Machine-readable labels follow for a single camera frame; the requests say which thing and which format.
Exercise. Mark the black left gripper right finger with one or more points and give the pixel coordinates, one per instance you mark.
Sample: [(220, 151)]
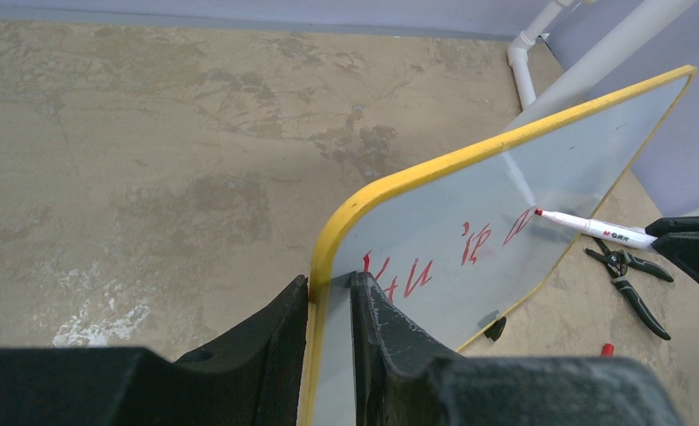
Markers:
[(404, 376)]

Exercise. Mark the red marker cap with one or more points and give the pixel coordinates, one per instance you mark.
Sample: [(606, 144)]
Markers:
[(607, 350)]

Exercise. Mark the red whiteboard marker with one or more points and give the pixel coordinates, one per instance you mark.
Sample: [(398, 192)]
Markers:
[(635, 238)]

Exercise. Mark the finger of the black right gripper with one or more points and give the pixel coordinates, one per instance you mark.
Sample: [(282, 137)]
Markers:
[(677, 239)]

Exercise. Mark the white vertical pole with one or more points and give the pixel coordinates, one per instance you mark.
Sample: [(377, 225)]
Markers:
[(643, 23)]

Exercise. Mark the yellow framed whiteboard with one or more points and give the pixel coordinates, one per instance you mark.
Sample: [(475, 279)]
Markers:
[(455, 242)]

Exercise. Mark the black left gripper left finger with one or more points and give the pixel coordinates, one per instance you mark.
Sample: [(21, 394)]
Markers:
[(250, 375)]

